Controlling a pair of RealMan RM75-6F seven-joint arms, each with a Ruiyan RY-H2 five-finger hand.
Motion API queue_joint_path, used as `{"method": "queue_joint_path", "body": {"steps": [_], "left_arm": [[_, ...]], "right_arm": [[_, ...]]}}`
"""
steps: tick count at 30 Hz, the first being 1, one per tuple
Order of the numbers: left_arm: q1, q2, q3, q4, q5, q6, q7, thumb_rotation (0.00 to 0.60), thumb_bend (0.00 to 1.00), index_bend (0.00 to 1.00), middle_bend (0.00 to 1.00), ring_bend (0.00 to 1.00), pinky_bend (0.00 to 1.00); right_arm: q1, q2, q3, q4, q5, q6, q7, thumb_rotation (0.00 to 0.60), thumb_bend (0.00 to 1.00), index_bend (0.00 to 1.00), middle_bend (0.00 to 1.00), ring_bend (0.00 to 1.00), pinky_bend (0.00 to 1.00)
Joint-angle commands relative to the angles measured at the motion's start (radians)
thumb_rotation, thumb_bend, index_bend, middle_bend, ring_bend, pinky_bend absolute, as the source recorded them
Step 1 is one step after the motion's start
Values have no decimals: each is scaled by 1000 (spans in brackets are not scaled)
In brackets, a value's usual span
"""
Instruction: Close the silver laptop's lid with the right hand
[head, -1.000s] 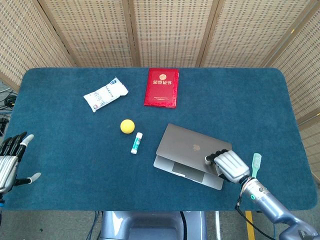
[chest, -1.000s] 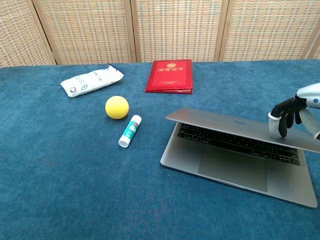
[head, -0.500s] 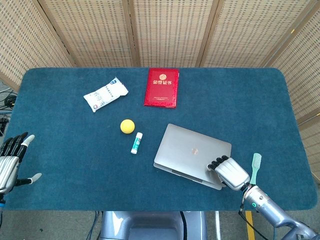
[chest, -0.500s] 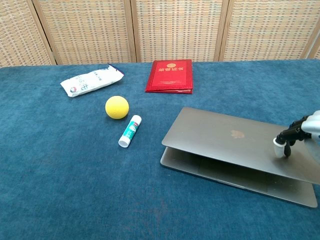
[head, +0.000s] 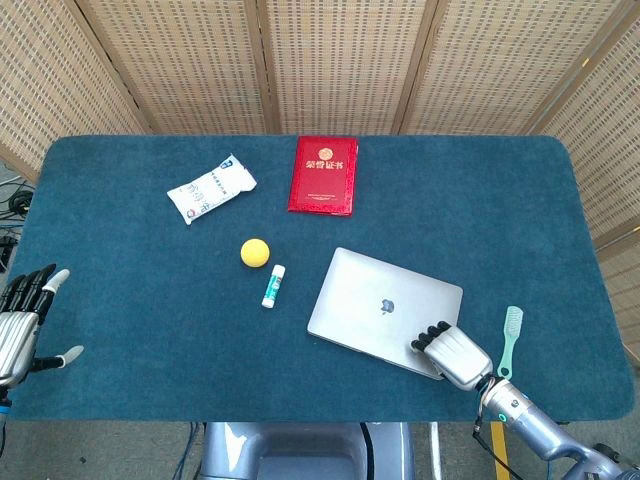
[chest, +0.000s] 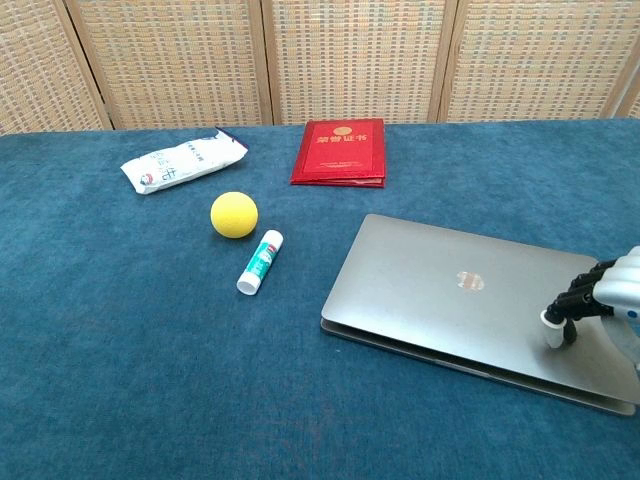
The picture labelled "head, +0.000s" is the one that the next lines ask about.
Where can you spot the grey laptop computer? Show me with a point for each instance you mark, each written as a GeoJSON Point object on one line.
{"type": "Point", "coordinates": [370, 300]}

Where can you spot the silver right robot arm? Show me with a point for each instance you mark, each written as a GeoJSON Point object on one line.
{"type": "Point", "coordinates": [530, 420]}

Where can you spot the woven rattan folding screen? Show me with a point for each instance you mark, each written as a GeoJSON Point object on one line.
{"type": "Point", "coordinates": [340, 60]}

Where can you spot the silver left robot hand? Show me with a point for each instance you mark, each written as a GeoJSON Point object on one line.
{"type": "Point", "coordinates": [17, 332]}

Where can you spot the yellow foam ball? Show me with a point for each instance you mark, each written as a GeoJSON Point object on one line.
{"type": "Point", "coordinates": [255, 253]}

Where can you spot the mint green brush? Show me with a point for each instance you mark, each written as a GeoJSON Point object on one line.
{"type": "Point", "coordinates": [509, 340]}

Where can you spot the red certificate booklet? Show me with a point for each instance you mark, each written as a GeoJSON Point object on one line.
{"type": "Point", "coordinates": [324, 175]}

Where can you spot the blue table cloth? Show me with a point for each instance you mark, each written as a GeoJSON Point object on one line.
{"type": "Point", "coordinates": [150, 325]}

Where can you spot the white plastic snack packet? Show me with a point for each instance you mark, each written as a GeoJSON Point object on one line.
{"type": "Point", "coordinates": [210, 190]}

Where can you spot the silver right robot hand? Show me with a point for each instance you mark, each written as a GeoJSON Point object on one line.
{"type": "Point", "coordinates": [457, 356]}

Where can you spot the grey robot torso base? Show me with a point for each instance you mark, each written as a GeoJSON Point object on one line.
{"type": "Point", "coordinates": [300, 450]}

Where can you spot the white green glue stick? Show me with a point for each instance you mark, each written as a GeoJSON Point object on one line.
{"type": "Point", "coordinates": [273, 286]}

